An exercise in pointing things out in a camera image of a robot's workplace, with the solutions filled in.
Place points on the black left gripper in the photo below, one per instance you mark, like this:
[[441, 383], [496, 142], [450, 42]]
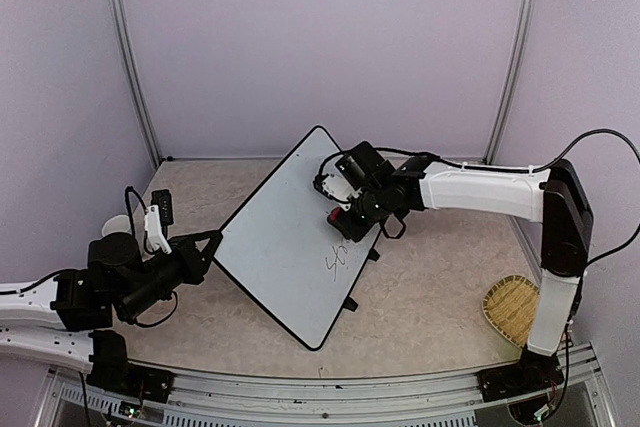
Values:
[[196, 266]]

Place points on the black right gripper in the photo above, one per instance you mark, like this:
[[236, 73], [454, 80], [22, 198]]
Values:
[[353, 231]]

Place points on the red black whiteboard eraser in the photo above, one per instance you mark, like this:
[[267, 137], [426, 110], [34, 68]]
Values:
[[336, 216]]

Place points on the white whiteboard black frame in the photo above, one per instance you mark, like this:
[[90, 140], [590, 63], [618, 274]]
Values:
[[280, 249]]

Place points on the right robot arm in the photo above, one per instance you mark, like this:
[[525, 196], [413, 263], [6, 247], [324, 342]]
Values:
[[550, 196]]

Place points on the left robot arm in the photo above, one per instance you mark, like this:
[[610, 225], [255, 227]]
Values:
[[66, 318]]

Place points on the black whiteboard stand foot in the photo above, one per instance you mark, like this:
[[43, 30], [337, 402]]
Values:
[[350, 304], [373, 255]]

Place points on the light blue mug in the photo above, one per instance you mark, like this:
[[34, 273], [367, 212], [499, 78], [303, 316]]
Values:
[[116, 224]]

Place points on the woven bamboo tray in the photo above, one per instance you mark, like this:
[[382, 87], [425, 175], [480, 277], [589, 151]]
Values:
[[510, 306]]

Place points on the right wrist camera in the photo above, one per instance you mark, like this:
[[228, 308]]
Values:
[[337, 189]]

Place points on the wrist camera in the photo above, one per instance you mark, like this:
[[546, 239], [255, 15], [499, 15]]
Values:
[[158, 218], [337, 189]]

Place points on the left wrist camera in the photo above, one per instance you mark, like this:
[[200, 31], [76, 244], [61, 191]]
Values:
[[158, 218]]

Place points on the front aluminium rail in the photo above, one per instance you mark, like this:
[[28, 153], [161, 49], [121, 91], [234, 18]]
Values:
[[198, 398]]

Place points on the right aluminium corner post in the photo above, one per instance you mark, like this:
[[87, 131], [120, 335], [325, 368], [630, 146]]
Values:
[[508, 91]]

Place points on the aluminium corner post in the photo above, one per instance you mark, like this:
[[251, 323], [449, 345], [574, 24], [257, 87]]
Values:
[[129, 64], [508, 91]]

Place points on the left aluminium corner post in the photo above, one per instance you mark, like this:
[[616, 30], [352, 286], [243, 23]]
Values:
[[129, 64]]

